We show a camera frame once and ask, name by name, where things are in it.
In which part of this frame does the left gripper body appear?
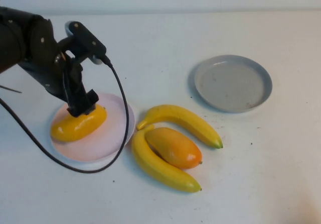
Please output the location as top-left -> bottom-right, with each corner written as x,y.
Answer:
20,15 -> 89,110

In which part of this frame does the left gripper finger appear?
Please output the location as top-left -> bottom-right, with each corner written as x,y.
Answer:
66,102 -> 97,117
86,89 -> 99,104

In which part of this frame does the yellow toy mango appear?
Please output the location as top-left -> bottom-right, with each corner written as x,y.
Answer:
50,103 -> 108,143

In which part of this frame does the orange-yellow toy mango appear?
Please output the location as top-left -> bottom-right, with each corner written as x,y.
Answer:
145,127 -> 203,170

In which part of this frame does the pink round plate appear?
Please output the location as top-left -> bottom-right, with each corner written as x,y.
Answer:
51,92 -> 136,163

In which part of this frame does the grey-blue round plate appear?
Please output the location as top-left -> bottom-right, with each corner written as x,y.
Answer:
194,55 -> 273,114

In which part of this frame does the black zip tie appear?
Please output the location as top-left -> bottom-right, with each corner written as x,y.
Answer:
0,85 -> 23,94

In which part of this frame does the yellow toy banana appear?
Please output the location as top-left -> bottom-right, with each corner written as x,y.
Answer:
131,124 -> 203,194
136,104 -> 224,149

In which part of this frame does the long black camera cable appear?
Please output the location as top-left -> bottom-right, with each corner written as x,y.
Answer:
0,55 -> 130,174

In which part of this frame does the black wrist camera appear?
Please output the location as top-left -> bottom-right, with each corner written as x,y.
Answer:
64,21 -> 107,65

